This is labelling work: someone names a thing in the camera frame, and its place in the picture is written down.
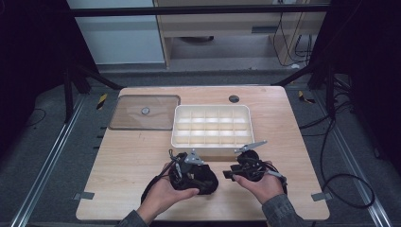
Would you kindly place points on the yellow black striped tape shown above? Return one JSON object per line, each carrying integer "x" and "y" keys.
{"x": 304, "y": 97}
{"x": 101, "y": 101}

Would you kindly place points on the person's right hand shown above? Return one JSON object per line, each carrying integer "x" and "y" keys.
{"x": 263, "y": 189}

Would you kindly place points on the white divided storage box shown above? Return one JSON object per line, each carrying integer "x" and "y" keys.
{"x": 212, "y": 129}

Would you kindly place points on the black horizontal frame bar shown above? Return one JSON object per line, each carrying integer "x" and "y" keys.
{"x": 189, "y": 10}

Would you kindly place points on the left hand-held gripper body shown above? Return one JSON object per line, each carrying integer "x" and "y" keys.
{"x": 186, "y": 167}

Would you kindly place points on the black metal stand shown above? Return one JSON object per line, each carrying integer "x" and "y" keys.
{"x": 330, "y": 91}
{"x": 67, "y": 94}

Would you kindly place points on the black sock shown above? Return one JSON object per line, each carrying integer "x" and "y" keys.
{"x": 205, "y": 181}

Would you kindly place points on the tinted transparent box lid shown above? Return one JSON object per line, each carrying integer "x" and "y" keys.
{"x": 145, "y": 113}

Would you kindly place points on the light wooden desk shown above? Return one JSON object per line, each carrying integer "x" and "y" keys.
{"x": 220, "y": 23}

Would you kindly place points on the aluminium floor rail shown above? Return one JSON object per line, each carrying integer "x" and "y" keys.
{"x": 47, "y": 160}
{"x": 359, "y": 176}

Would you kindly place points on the person's left hand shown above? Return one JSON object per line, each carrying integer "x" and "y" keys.
{"x": 164, "y": 198}

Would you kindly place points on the white cabinet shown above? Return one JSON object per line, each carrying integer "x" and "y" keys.
{"x": 119, "y": 41}

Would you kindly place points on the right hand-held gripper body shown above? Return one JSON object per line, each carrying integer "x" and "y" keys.
{"x": 252, "y": 167}

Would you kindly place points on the grey metal table bracket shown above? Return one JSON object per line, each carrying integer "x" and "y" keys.
{"x": 84, "y": 195}
{"x": 321, "y": 196}

